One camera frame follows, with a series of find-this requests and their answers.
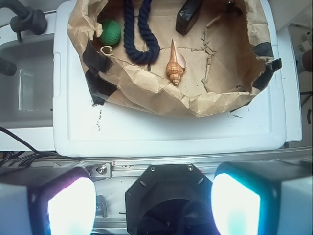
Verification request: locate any navy blue twisted rope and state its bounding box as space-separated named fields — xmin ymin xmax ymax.
xmin=123 ymin=0 xmax=161 ymax=64

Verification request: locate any black rectangular block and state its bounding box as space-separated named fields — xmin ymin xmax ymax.
xmin=176 ymin=0 xmax=203 ymax=36

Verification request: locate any clear plastic bin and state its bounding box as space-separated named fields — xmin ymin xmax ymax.
xmin=0 ymin=34 xmax=54 ymax=129

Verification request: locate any black octagonal mount plate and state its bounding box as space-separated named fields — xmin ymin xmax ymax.
xmin=125 ymin=164 xmax=218 ymax=235

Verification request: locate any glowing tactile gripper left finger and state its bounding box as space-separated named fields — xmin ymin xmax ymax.
xmin=0 ymin=167 xmax=96 ymax=235

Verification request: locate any dark grey clamp knob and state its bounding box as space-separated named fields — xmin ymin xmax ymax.
xmin=6 ymin=7 xmax=47 ymax=43

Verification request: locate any white plastic tray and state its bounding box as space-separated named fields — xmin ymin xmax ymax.
xmin=53 ymin=1 xmax=287 ymax=158

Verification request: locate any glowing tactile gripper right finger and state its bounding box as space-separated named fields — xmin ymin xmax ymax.
xmin=211 ymin=160 xmax=313 ymax=235

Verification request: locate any crumpled brown paper liner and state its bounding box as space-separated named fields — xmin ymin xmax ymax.
xmin=67 ymin=0 xmax=281 ymax=118

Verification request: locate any orange spiral sea shell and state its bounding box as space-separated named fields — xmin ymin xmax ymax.
xmin=166 ymin=39 xmax=187 ymax=86

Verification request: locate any black cable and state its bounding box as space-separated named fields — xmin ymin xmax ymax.
xmin=0 ymin=127 xmax=74 ymax=169

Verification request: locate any green dimpled ball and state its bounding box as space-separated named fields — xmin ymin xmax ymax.
xmin=99 ymin=19 xmax=121 ymax=46

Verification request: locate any aluminium frame rail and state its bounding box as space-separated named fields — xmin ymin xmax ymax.
xmin=53 ymin=156 xmax=313 ymax=182

